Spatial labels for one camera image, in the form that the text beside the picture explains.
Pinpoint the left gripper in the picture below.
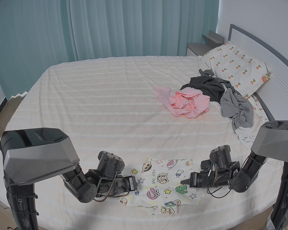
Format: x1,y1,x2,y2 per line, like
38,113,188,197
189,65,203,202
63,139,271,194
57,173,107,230
111,175,139,198

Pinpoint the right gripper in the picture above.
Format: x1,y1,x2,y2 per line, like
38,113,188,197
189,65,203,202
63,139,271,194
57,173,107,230
189,171,213,189

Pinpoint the white printed pyjama top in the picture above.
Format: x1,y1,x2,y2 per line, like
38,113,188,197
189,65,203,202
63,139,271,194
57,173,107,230
119,158,202,216

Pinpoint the white garment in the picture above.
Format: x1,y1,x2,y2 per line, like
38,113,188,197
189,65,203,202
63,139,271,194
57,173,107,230
235,126,256,148

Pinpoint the pink garment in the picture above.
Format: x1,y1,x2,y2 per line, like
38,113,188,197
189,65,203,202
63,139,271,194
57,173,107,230
155,87,211,119

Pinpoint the grey garment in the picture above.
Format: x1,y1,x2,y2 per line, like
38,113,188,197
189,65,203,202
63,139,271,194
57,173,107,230
220,88,255,133

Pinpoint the bed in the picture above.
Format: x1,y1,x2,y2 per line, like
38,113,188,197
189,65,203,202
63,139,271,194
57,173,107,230
0,24,284,230

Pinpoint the black garment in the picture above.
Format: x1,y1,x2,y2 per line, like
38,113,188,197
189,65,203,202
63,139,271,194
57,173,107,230
180,69,234,102

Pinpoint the white printed pillow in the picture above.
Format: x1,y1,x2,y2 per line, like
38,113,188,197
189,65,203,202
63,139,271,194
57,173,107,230
200,41,273,99

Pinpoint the grey bedside table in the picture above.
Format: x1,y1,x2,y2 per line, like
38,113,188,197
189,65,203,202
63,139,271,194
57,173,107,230
186,30,225,56

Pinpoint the blue-green curtain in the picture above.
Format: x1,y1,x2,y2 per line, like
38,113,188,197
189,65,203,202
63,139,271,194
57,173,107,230
0,0,220,100

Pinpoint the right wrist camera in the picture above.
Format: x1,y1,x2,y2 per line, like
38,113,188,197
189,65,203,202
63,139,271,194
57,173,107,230
200,159,212,171

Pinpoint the black cable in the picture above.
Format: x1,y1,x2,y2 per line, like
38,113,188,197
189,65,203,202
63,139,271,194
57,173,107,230
93,186,130,202
207,187,232,198

